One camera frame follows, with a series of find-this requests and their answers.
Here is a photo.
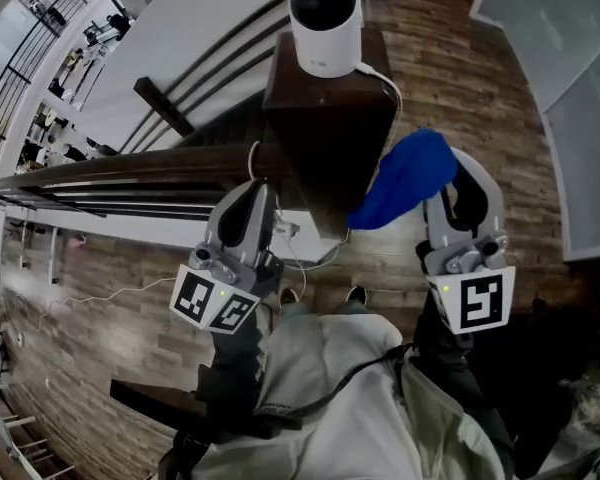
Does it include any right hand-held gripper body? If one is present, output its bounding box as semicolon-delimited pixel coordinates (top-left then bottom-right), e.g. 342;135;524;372
416;234;518;337

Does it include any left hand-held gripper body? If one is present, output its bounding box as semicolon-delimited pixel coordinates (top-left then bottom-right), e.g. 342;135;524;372
168;241;286;337

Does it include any blue cloth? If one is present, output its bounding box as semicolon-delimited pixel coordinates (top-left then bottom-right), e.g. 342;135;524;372
347;127;460;232

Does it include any white camera with black dome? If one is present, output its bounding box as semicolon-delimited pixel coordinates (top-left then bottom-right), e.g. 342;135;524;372
288;0;364;79

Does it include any person's left forearm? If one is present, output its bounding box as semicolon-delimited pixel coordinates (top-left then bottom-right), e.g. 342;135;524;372
196;311;271;412

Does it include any person's right forearm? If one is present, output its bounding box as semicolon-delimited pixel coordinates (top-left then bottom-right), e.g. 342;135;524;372
411;291;515;470

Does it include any frosted glass partition panel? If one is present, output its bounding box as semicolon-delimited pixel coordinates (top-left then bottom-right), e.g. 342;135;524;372
541;42;600;264
468;0;600;115

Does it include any dark wooden handrail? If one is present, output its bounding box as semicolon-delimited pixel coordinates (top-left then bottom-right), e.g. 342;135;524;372
0;142;292;204

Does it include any person's pale green jacket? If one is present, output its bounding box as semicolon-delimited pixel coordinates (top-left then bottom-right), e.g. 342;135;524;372
193;301;512;480

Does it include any black metal railing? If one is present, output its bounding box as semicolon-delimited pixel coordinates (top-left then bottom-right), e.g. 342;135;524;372
0;0;119;179

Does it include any thin white floor cable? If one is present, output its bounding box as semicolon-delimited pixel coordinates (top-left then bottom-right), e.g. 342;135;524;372
38;276;182;333

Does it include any dark wooden post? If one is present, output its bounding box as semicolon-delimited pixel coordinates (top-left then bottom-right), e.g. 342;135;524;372
262;27;402;242

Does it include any black shoulder strap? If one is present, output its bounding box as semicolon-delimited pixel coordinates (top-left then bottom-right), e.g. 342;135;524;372
288;342;417;420

